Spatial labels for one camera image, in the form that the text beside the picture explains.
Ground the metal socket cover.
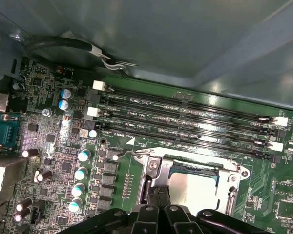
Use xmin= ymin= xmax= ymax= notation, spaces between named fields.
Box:
xmin=143 ymin=151 xmax=240 ymax=216

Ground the blue serial port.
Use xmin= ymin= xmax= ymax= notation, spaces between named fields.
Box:
xmin=0 ymin=112 xmax=22 ymax=154

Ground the blue-top capacitor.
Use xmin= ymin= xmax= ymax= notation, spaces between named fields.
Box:
xmin=60 ymin=88 xmax=74 ymax=100
xmin=58 ymin=99 xmax=73 ymax=112

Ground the black RAM slot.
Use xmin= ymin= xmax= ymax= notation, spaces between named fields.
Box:
xmin=95 ymin=121 xmax=275 ymax=163
xmin=92 ymin=79 xmax=289 ymax=127
xmin=86 ymin=106 xmax=284 ymax=152
xmin=97 ymin=96 xmax=285 ymax=138

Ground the black PC case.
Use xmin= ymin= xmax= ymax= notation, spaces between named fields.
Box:
xmin=0 ymin=0 xmax=293 ymax=113

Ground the black capacitor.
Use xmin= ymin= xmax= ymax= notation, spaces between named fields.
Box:
xmin=21 ymin=147 xmax=39 ymax=158
xmin=12 ymin=81 xmax=25 ymax=93
xmin=16 ymin=197 xmax=34 ymax=212
xmin=14 ymin=207 xmax=32 ymax=223
xmin=36 ymin=169 xmax=54 ymax=183

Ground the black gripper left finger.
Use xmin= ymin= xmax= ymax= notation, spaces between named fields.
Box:
xmin=60 ymin=186 xmax=160 ymax=234

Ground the green motherboard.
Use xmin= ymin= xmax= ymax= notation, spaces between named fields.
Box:
xmin=0 ymin=56 xmax=293 ymax=234

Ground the black looped cable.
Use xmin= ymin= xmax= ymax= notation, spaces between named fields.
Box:
xmin=25 ymin=36 xmax=140 ymax=73

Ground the teal-top capacitor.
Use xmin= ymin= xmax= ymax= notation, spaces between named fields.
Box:
xmin=77 ymin=149 xmax=92 ymax=163
xmin=71 ymin=183 xmax=85 ymax=198
xmin=68 ymin=197 xmax=83 ymax=213
xmin=74 ymin=167 xmax=89 ymax=181

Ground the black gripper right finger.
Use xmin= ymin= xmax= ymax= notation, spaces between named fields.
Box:
xmin=159 ymin=186 xmax=272 ymax=234

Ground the wire locking lever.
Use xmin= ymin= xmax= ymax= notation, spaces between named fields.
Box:
xmin=121 ymin=149 xmax=154 ymax=158

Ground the silver metal port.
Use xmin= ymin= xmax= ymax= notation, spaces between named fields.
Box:
xmin=0 ymin=157 xmax=29 ymax=213

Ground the silver square CPU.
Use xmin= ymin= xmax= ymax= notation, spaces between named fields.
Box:
xmin=169 ymin=170 xmax=222 ymax=210

